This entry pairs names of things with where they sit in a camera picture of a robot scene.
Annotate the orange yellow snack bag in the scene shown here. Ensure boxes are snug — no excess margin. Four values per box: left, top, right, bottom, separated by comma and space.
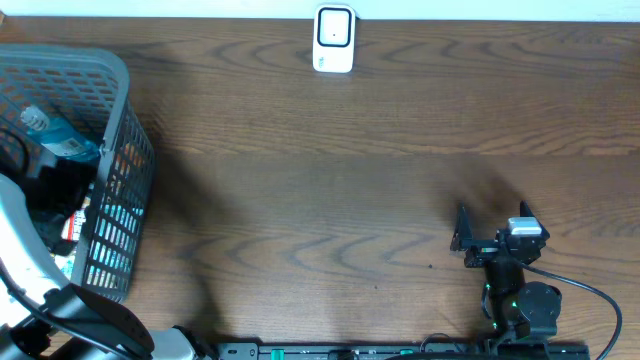
52, 194, 94, 279

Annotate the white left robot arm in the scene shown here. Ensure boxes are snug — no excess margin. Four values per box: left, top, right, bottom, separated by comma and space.
1, 176, 219, 359

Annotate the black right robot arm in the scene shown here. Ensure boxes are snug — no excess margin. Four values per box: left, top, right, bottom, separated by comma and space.
450, 201, 562, 343

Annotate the white barcode scanner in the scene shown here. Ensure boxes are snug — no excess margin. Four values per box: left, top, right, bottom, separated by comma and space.
312, 4, 357, 73

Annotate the grey plastic mesh basket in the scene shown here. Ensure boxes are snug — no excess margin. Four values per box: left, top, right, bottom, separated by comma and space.
1, 44, 156, 302

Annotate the blue mouthwash bottle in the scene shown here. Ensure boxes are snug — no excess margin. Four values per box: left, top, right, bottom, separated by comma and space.
20, 105, 100, 163

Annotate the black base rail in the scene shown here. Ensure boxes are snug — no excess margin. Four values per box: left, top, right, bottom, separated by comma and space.
215, 342, 590, 360

